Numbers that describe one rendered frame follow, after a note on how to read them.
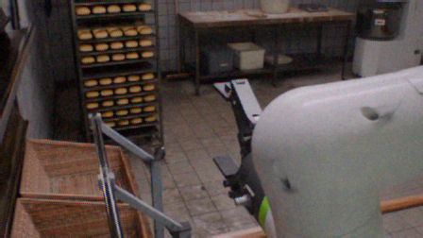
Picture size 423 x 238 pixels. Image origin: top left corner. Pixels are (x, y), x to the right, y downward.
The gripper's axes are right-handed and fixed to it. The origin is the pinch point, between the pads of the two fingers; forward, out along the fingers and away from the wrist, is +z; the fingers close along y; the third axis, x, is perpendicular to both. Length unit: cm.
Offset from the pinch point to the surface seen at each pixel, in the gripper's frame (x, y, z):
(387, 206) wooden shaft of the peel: 44, 29, 5
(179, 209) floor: 35, 149, 191
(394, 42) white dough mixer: 377, 94, 397
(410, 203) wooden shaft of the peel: 50, 29, 5
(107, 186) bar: -19, 31, 39
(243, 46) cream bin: 197, 107, 485
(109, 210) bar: -19.4, 31.5, 27.6
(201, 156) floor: 72, 149, 265
